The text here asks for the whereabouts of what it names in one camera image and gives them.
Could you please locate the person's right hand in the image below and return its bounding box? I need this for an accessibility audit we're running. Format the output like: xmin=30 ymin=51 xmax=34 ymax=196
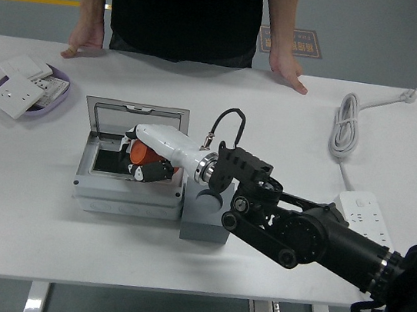
xmin=59 ymin=18 xmax=106 ymax=64

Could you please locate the person's left hand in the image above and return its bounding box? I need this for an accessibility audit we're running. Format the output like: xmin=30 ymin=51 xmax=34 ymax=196
xmin=264 ymin=50 xmax=313 ymax=96

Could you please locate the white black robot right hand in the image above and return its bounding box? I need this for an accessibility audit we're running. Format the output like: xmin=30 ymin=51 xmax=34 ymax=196
xmin=114 ymin=119 xmax=211 ymax=192

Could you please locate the orange cylinder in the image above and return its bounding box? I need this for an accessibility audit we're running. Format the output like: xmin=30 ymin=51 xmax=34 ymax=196
xmin=128 ymin=139 xmax=183 ymax=174

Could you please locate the grey junction box clear lid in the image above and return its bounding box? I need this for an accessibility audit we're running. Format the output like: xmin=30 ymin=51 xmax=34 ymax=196
xmin=69 ymin=94 xmax=196 ymax=225

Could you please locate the grey cube with round hole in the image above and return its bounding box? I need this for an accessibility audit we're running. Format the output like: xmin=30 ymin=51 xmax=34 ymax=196
xmin=177 ymin=171 xmax=239 ymax=247

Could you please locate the hinged metal floor socket box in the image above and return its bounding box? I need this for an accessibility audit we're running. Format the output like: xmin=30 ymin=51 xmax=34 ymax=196
xmin=247 ymin=296 xmax=285 ymax=312

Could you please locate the white multi-hole socket panel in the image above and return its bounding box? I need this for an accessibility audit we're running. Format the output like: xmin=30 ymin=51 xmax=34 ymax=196
xmin=27 ymin=75 xmax=72 ymax=112

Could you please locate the purple tray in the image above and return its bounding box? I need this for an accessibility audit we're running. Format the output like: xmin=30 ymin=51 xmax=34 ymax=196
xmin=0 ymin=56 xmax=75 ymax=124

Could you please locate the person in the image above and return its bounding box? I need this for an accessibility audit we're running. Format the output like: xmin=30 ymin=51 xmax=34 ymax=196
xmin=100 ymin=0 xmax=265 ymax=74

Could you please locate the white power strip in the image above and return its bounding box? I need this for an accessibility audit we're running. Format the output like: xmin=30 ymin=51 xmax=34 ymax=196
xmin=328 ymin=186 xmax=400 ymax=248

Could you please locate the white table left leg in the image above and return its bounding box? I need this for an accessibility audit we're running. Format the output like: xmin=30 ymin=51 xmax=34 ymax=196
xmin=22 ymin=278 xmax=52 ymax=312

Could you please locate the white wall switch panel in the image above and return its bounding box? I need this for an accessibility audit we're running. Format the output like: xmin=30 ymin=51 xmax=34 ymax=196
xmin=0 ymin=51 xmax=56 ymax=84

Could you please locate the white coiled power cord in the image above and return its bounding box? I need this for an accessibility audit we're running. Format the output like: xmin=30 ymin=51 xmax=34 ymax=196
xmin=322 ymin=77 xmax=417 ymax=200

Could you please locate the white five-hole wall socket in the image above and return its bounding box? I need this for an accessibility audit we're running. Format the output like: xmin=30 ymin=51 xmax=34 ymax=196
xmin=0 ymin=69 xmax=48 ymax=124

